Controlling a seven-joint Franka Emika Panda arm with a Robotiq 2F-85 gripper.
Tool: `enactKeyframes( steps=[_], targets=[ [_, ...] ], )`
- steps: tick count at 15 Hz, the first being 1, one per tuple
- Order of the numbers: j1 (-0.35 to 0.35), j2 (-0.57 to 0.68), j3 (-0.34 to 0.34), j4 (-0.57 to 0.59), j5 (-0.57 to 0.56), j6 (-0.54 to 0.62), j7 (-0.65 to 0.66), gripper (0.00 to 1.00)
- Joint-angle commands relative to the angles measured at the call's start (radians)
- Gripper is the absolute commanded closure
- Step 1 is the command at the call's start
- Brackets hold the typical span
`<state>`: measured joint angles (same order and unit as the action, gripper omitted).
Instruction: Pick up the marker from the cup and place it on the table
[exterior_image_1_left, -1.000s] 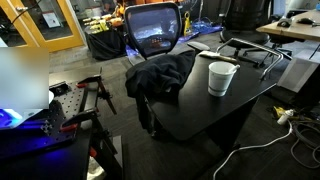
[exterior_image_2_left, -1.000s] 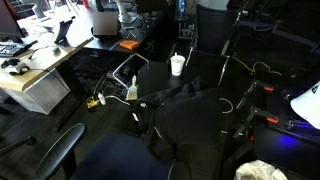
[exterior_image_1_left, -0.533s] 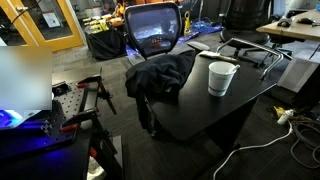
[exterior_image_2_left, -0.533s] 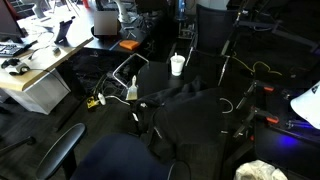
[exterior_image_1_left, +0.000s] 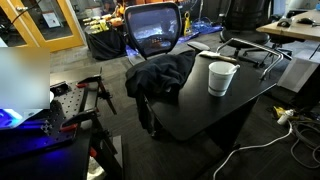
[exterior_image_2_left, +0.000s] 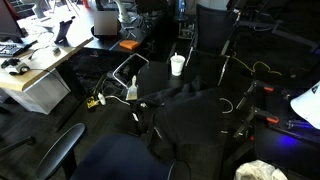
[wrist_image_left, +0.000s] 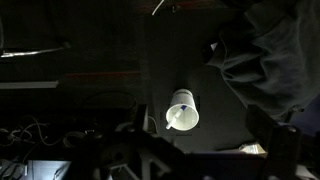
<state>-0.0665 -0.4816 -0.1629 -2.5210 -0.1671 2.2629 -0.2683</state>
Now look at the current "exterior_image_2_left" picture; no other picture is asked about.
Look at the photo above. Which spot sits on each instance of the white paper cup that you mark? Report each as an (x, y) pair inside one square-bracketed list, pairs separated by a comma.
[(177, 66)]

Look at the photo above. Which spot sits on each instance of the grey hand brush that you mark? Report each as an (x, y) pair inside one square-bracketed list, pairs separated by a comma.
[(132, 91)]

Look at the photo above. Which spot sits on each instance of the black jacket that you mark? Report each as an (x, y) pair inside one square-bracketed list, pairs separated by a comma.
[(186, 116)]

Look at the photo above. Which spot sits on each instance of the orange box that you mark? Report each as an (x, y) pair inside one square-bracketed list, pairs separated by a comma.
[(129, 44)]

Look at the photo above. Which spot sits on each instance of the white power plug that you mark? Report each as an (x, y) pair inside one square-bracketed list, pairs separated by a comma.
[(101, 99)]

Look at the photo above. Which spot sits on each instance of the silver metal pole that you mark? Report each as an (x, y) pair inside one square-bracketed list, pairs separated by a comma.
[(222, 70)]

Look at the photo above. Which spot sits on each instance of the yellow and black plug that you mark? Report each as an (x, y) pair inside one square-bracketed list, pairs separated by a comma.
[(92, 101)]

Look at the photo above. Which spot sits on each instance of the black desk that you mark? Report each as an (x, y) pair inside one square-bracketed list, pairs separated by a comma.
[(103, 44)]

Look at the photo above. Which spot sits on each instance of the black mesh office chair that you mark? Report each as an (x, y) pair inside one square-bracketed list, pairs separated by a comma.
[(213, 30)]

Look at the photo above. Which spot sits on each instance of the dark blue chair seat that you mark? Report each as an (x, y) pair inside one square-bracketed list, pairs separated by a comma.
[(120, 160)]

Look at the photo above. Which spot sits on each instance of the blue bottle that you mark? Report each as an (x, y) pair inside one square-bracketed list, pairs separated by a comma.
[(181, 10)]

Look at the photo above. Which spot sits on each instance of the brown and black helmet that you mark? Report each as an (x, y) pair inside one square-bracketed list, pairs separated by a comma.
[(97, 36)]

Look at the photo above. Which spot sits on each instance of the white lamp stand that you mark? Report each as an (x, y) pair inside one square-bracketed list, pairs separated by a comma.
[(123, 11)]

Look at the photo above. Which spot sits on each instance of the black tablet stand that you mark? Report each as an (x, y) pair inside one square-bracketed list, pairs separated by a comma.
[(62, 31)]

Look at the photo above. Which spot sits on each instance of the red bottle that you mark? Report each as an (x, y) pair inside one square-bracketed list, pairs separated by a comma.
[(86, 3)]

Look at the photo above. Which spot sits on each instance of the black chair armrest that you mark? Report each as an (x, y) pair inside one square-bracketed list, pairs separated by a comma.
[(60, 150)]

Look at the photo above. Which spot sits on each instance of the light wooden desk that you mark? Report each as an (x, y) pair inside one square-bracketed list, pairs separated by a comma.
[(43, 63)]

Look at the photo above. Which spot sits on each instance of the white crumpled cloth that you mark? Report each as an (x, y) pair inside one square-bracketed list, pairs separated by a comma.
[(255, 170)]

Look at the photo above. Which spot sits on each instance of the white robot cover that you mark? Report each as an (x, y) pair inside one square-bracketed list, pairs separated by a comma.
[(308, 105)]

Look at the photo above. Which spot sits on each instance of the black chair base leg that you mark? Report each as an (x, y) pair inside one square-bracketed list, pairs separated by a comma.
[(16, 145)]

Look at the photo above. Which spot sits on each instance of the black keyboard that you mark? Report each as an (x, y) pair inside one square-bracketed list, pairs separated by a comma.
[(9, 49)]

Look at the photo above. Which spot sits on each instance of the black computer monitor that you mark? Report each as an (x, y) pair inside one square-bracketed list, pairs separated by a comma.
[(6, 20)]

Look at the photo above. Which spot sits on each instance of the silver metal frame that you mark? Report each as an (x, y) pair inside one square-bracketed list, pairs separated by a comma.
[(117, 77)]

